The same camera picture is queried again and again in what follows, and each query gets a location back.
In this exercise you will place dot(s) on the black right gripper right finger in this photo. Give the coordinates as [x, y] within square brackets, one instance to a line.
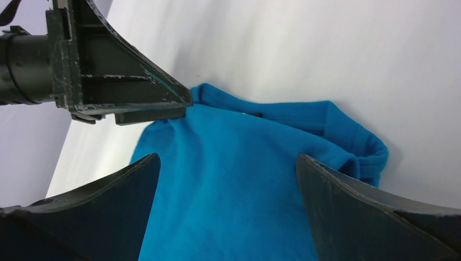
[351, 220]

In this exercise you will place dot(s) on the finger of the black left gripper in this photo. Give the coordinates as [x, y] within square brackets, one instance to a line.
[133, 117]

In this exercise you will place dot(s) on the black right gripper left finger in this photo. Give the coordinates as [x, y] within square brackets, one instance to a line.
[102, 220]

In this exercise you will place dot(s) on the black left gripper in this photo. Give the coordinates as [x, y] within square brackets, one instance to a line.
[82, 53]

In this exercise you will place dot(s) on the bright blue t shirt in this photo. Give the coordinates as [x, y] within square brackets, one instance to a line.
[227, 188]

